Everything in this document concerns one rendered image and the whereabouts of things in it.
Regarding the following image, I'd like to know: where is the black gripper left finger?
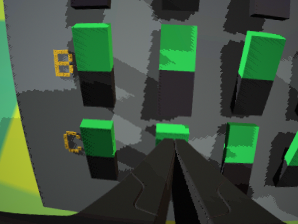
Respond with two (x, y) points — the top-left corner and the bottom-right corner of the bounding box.
(0, 137), (176, 224)

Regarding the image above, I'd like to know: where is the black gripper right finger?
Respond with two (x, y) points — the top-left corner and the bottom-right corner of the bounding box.
(172, 139), (286, 224)

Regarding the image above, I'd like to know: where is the grey switch panel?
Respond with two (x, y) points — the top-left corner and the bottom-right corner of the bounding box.
(3, 0), (298, 221)

